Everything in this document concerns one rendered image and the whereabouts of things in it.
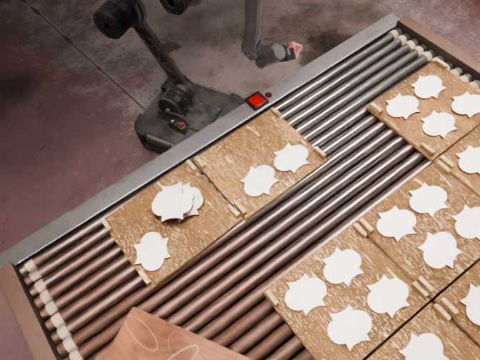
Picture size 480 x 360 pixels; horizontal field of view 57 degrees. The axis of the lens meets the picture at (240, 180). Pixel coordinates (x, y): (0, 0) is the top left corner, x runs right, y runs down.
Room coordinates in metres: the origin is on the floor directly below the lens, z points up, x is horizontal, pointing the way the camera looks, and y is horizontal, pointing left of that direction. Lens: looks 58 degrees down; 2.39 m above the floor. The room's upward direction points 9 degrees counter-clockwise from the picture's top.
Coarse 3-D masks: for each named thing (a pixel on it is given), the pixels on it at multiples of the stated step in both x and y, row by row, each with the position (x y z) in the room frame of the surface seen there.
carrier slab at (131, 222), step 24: (144, 192) 0.94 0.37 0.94; (216, 192) 0.88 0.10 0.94; (120, 216) 0.84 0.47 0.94; (144, 216) 0.83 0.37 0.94; (192, 216) 0.80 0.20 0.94; (216, 216) 0.78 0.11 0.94; (120, 240) 0.75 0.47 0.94; (192, 240) 0.70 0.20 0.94; (216, 240) 0.69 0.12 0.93; (168, 264) 0.62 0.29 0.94
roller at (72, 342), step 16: (384, 128) 1.09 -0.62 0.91; (352, 144) 1.02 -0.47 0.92; (336, 160) 0.96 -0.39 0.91; (288, 192) 0.85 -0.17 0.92; (272, 208) 0.80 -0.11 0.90; (240, 224) 0.74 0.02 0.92; (224, 240) 0.69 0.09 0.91; (176, 272) 0.60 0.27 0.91; (144, 288) 0.56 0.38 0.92; (160, 288) 0.56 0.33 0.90; (128, 304) 0.51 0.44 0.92; (96, 320) 0.47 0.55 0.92; (112, 320) 0.47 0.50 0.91; (80, 336) 0.43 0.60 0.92; (64, 352) 0.39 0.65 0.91
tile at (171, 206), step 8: (176, 192) 0.87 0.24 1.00; (160, 200) 0.85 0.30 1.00; (168, 200) 0.84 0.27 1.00; (176, 200) 0.84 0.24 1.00; (184, 200) 0.83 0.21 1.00; (152, 208) 0.82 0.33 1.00; (160, 208) 0.81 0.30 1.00; (168, 208) 0.81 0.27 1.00; (176, 208) 0.80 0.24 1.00; (184, 208) 0.80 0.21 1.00; (160, 216) 0.78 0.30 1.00; (168, 216) 0.77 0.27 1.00; (176, 216) 0.77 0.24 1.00
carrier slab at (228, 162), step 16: (256, 128) 1.16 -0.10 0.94; (272, 128) 1.15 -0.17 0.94; (288, 128) 1.14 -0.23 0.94; (224, 144) 1.11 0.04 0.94; (240, 144) 1.09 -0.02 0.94; (256, 144) 1.08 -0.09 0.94; (272, 144) 1.07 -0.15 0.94; (304, 144) 1.04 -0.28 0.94; (208, 160) 1.04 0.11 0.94; (224, 160) 1.03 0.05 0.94; (240, 160) 1.02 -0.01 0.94; (256, 160) 1.00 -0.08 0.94; (272, 160) 0.99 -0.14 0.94; (320, 160) 0.96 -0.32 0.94; (208, 176) 0.96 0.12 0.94; (224, 176) 0.95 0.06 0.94; (240, 176) 0.94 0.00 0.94; (288, 176) 0.91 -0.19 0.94; (304, 176) 0.89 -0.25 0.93; (224, 192) 0.88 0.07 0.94; (240, 192) 0.87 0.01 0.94; (272, 192) 0.85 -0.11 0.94; (256, 208) 0.79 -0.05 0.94
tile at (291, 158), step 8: (288, 144) 1.05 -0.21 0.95; (280, 152) 1.02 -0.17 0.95; (288, 152) 1.01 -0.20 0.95; (296, 152) 1.00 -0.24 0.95; (304, 152) 1.00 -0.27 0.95; (280, 160) 0.98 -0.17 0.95; (288, 160) 0.97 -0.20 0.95; (296, 160) 0.97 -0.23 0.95; (304, 160) 0.96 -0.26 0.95; (280, 168) 0.94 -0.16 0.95; (288, 168) 0.94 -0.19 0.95; (296, 168) 0.93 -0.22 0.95
